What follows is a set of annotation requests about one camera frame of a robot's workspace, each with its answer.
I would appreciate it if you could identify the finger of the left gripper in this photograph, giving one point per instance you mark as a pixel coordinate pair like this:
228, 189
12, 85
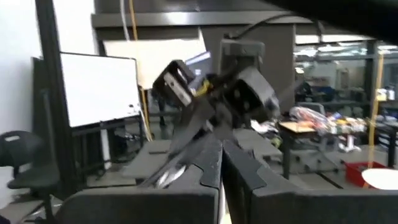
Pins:
196, 124

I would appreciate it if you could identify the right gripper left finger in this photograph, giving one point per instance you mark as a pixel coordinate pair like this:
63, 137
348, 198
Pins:
140, 207

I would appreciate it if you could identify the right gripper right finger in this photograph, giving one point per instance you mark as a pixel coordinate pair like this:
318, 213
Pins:
311, 208

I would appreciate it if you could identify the yellow tag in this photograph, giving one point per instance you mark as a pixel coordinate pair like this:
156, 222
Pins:
203, 88

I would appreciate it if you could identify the red floor bin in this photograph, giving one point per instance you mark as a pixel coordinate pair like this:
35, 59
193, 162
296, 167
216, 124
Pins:
354, 174

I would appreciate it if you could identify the cluttered work table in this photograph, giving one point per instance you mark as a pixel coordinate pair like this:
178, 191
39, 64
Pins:
298, 127

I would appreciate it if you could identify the beige board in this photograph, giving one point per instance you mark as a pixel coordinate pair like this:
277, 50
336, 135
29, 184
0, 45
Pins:
149, 62

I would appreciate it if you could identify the whiteboard on stand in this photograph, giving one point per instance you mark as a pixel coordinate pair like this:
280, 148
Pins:
99, 90

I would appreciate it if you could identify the black office chair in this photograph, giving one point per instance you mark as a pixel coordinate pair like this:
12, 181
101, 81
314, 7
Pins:
28, 177

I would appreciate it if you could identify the black overhead beam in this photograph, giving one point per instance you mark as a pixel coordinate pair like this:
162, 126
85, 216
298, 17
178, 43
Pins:
357, 15

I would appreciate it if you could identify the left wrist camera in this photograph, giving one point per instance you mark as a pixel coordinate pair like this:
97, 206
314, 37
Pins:
174, 82

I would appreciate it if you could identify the black vertical frame post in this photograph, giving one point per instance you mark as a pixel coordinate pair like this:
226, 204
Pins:
49, 93

